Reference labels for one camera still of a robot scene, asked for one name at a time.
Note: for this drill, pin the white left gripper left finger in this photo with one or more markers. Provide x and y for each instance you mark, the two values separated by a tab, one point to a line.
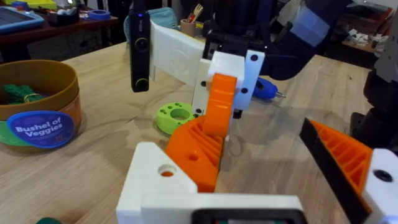
146	174

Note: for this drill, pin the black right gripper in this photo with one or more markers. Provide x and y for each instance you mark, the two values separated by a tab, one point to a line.
236	25

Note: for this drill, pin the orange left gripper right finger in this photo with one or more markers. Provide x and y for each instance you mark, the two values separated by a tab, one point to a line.
348	161

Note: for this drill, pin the orange ribbed wedge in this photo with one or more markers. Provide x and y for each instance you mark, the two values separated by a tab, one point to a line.
192	161

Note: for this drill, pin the blue electric screwdriver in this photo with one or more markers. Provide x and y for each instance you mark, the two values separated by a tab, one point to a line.
264	88

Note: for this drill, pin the green toy vegetable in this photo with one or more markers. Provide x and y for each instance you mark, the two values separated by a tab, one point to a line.
49	221

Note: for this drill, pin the brown toy vegetable tub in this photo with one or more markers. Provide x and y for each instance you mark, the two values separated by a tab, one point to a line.
40	93

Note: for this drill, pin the green disc with holes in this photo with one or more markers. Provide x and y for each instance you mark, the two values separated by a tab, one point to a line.
169	119

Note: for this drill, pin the tan utensil cup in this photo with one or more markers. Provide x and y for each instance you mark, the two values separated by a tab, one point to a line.
187	28

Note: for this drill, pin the teal fabric bag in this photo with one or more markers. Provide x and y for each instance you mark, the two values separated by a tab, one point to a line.
163	18

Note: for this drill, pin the heap of white parts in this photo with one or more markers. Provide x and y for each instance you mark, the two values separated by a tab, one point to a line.
363	39

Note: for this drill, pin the blue tape roll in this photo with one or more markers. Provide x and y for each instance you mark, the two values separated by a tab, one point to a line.
99	14

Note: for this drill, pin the dark wooden side table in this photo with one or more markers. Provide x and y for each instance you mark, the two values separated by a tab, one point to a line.
62	29

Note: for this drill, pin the black tape dispenser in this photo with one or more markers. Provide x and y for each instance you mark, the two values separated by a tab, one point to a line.
63	16

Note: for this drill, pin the blue tablet tray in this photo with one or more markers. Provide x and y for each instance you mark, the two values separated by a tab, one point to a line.
17	20

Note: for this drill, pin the yellow green board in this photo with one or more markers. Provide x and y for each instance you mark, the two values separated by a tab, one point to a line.
31	3

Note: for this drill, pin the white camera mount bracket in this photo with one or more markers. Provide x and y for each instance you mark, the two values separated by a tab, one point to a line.
177	53

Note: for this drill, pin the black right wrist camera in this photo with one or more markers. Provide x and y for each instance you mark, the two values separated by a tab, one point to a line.
140	46

